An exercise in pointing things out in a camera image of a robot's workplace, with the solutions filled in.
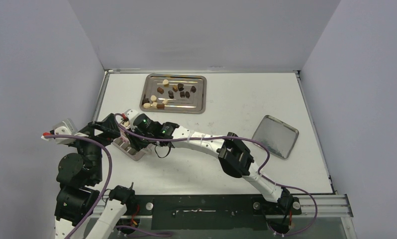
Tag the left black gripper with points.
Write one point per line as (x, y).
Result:
(108, 125)

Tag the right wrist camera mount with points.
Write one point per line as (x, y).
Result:
(130, 116)

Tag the dark heart chocolate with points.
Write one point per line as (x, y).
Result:
(180, 86)

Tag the metal tin lid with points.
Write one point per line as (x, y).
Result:
(276, 135)

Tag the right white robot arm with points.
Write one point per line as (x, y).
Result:
(231, 151)

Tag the brown rectangular chocolate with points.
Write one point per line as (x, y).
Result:
(160, 106)

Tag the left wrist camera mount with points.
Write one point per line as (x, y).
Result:
(65, 127)

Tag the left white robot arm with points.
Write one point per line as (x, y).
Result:
(78, 172)

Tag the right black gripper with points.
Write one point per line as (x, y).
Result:
(132, 138)

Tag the dark brown square chocolate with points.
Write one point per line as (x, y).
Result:
(145, 100)

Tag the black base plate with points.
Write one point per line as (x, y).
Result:
(211, 212)

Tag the steel chocolate tray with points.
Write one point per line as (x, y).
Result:
(191, 100)

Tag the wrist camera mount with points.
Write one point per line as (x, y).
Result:
(130, 116)
(65, 127)

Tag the cream heart chocolate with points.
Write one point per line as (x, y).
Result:
(165, 83)

